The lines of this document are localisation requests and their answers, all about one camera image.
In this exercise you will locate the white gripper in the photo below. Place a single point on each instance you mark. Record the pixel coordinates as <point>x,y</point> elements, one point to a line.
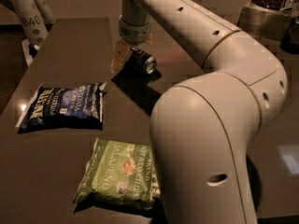
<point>135,34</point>

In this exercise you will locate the blue pepsi can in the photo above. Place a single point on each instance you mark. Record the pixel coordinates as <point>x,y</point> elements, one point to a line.
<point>142,61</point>

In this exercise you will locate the white numbered robot arm background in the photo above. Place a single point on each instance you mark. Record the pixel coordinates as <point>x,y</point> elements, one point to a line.
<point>33,15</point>

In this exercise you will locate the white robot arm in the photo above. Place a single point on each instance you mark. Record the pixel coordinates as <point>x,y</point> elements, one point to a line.
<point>200,128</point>

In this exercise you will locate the blue kettle chips bag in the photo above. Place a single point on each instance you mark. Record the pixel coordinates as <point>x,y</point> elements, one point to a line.
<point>53,108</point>

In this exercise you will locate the green kettle jalapeno chips bag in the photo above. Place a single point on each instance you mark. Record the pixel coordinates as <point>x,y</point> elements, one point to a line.
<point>120,174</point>

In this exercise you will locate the coffee bean dispenser metal base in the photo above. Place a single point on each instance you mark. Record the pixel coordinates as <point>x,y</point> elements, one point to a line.
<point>267,18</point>

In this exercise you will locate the dark glass jar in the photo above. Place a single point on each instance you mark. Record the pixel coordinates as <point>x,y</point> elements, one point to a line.
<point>290,40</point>

